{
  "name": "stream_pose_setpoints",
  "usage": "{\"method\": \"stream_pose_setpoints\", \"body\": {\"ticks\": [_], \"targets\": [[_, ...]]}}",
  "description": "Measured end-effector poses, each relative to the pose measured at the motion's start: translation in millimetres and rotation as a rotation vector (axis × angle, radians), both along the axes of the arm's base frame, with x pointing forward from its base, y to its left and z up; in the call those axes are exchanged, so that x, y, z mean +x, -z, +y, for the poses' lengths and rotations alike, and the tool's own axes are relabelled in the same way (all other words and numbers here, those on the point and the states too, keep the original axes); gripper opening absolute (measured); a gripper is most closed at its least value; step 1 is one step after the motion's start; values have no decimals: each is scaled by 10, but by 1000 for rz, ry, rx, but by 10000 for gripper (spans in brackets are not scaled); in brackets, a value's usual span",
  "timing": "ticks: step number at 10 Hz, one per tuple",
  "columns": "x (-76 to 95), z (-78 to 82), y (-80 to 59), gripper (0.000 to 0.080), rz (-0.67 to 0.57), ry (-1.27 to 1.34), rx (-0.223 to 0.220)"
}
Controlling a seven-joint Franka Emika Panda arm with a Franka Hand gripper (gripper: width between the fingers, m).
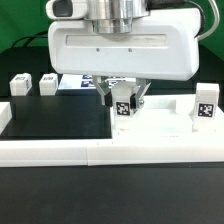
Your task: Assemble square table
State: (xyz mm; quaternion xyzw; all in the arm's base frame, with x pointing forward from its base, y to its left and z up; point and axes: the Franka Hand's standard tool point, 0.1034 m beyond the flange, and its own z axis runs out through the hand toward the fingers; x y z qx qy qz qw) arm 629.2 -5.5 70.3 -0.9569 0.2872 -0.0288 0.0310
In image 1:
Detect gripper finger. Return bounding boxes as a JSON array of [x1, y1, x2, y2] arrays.
[[93, 76, 112, 107], [130, 79, 151, 109]]

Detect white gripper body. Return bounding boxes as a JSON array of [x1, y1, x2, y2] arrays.
[[48, 8, 200, 81]]

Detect white square tabletop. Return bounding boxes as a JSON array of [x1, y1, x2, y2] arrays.
[[110, 94, 224, 139]]

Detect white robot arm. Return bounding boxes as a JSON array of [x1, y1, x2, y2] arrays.
[[46, 0, 201, 108]]

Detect white marker sheet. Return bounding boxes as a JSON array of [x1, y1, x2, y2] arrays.
[[58, 74, 126, 90]]

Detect white U-shaped fence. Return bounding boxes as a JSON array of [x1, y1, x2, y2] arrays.
[[0, 111, 224, 167]]

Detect black cable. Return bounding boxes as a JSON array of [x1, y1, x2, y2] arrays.
[[11, 30, 51, 49]]

